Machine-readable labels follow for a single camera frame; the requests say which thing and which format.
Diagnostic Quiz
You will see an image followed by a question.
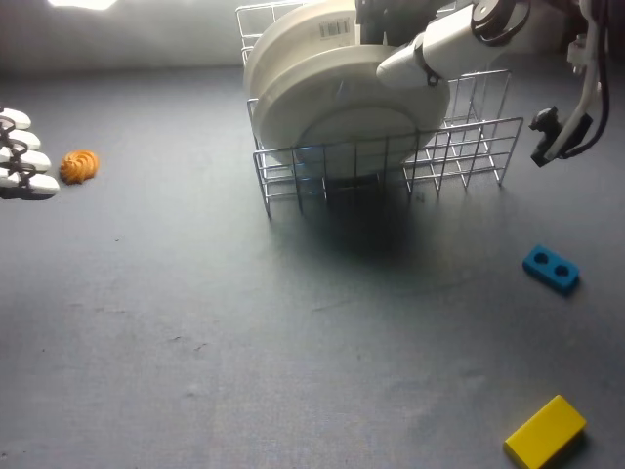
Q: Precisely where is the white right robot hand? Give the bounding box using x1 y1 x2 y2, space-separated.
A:
354 0 533 89

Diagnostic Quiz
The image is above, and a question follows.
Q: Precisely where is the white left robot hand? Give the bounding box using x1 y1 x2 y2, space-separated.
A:
0 107 61 201

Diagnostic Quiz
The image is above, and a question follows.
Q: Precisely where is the white plate with black rim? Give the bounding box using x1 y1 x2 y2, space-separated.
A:
242 0 362 104
251 43 451 178

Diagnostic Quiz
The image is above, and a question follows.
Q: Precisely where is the orange swirl cookie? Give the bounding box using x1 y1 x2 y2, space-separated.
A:
59 149 102 186

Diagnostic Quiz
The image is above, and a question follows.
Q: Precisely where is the blue block with two holes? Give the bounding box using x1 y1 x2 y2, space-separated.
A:
521 243 581 296

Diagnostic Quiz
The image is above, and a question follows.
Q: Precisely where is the yellow rectangular block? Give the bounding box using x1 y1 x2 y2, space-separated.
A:
502 394 588 469

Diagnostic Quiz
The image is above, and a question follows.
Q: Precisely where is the silver wire dish rack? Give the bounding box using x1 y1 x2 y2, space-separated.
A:
235 2 524 219

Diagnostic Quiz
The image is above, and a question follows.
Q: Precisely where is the right robot arm with wires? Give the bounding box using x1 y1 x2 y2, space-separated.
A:
529 0 625 168

